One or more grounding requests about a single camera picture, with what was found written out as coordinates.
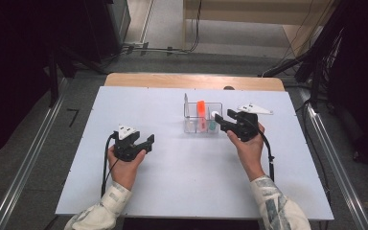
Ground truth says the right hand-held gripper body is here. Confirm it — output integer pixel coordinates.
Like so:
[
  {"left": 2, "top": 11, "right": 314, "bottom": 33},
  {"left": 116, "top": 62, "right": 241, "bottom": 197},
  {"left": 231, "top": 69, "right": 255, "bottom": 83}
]
[{"left": 234, "top": 103, "right": 274, "bottom": 143}]

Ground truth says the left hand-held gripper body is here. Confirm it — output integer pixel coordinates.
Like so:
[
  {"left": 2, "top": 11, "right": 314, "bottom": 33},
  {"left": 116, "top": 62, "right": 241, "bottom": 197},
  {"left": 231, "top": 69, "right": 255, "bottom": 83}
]
[{"left": 111, "top": 124, "right": 142, "bottom": 162}]

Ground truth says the green white glue stick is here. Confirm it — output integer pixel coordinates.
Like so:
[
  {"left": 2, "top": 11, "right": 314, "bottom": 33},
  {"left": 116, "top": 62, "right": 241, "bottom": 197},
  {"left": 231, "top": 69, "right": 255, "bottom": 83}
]
[{"left": 208, "top": 110, "right": 220, "bottom": 131}]

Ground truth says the orange highlighter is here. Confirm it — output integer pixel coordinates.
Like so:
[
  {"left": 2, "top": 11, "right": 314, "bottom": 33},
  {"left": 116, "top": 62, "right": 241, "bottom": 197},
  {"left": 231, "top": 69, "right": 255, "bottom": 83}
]
[{"left": 196, "top": 100, "right": 207, "bottom": 132}]

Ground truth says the clear plastic organizer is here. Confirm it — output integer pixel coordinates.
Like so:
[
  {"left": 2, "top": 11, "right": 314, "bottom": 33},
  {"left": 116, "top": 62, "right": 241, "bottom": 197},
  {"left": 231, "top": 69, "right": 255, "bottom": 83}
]
[{"left": 183, "top": 93, "right": 224, "bottom": 134}]

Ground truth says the person's left hand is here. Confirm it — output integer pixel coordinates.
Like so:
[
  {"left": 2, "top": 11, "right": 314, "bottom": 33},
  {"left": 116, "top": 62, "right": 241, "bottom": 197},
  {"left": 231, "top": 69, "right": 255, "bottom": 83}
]
[{"left": 107, "top": 147, "right": 148, "bottom": 192}]

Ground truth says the person's right hand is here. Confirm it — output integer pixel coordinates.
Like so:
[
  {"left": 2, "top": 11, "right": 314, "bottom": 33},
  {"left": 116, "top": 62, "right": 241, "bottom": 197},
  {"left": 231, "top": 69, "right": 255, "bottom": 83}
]
[{"left": 226, "top": 123, "right": 266, "bottom": 182}]

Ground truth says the white board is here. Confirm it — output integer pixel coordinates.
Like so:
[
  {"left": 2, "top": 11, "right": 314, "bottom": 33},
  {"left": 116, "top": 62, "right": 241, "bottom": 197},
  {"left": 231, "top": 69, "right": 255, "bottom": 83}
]
[{"left": 55, "top": 85, "right": 335, "bottom": 221}]

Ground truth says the wooden table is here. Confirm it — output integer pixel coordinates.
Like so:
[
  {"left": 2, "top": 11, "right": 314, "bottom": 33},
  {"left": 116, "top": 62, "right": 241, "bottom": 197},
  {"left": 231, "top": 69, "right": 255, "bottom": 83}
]
[{"left": 103, "top": 72, "right": 286, "bottom": 92}]

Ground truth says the white power strip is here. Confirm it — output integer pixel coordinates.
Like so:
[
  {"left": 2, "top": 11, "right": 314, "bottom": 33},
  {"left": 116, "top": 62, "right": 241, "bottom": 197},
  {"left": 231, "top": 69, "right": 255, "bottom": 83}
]
[{"left": 123, "top": 41, "right": 150, "bottom": 56}]

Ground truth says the black tripod stand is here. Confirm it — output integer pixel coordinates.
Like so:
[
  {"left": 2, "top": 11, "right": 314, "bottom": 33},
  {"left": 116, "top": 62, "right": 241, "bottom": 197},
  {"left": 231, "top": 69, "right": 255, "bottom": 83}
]
[{"left": 44, "top": 47, "right": 106, "bottom": 108}]

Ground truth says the light wooden furniture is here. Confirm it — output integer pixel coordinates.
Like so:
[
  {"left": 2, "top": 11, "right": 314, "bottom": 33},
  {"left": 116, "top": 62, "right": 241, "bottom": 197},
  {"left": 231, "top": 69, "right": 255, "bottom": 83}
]
[{"left": 181, "top": 0, "right": 336, "bottom": 58}]

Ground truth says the dark cabinet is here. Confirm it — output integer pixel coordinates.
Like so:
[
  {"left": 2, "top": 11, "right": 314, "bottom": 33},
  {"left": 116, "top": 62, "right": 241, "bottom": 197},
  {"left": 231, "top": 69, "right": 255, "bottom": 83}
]
[{"left": 85, "top": 0, "right": 132, "bottom": 61}]

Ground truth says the dark curtain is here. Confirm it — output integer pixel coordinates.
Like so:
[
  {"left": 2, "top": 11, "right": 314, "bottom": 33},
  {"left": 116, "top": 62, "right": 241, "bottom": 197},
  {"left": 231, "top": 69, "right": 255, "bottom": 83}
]
[
  {"left": 329, "top": 0, "right": 368, "bottom": 171},
  {"left": 0, "top": 0, "right": 87, "bottom": 164}
]

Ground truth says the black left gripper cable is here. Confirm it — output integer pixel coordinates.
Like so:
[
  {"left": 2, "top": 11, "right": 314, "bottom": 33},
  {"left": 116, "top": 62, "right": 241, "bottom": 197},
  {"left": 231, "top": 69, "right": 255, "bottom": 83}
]
[{"left": 101, "top": 133, "right": 120, "bottom": 197}]

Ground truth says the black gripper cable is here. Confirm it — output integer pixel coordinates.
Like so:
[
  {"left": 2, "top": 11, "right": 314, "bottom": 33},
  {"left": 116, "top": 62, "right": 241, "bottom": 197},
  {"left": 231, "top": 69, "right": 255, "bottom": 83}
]
[
  {"left": 101, "top": 133, "right": 120, "bottom": 197},
  {"left": 252, "top": 123, "right": 276, "bottom": 183}
]

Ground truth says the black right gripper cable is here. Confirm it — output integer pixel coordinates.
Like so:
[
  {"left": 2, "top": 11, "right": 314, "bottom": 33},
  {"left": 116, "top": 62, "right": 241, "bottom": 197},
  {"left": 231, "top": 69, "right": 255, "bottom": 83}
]
[{"left": 252, "top": 123, "right": 276, "bottom": 183}]

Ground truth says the black stand with cables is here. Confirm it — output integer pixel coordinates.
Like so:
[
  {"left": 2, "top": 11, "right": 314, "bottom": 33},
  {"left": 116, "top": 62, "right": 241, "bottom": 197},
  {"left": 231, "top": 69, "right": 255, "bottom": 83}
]
[{"left": 258, "top": 0, "right": 346, "bottom": 111}]

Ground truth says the black hanging cable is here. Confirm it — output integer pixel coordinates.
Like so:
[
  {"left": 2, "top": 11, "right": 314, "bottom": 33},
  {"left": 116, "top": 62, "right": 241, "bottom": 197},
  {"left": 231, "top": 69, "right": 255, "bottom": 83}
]
[{"left": 185, "top": 0, "right": 204, "bottom": 54}]

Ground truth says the aluminium rail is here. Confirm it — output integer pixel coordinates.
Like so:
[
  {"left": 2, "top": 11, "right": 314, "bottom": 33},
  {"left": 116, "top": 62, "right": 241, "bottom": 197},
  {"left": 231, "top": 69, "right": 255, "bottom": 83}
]
[
  {"left": 300, "top": 89, "right": 368, "bottom": 230},
  {"left": 0, "top": 78, "right": 68, "bottom": 230}
]

